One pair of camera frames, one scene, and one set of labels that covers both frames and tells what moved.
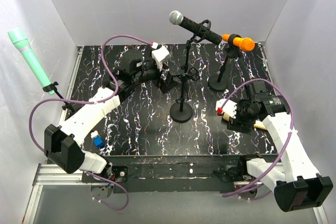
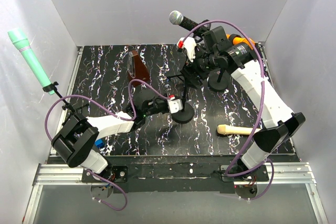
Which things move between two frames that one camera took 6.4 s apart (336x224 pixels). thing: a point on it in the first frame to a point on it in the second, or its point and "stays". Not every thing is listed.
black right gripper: (235, 124) to (189, 68)
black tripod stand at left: (52, 86) stays
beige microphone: (258, 124) to (222, 129)
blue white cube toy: (97, 139) stays
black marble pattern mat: (154, 122) stays
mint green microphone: (18, 37) stays
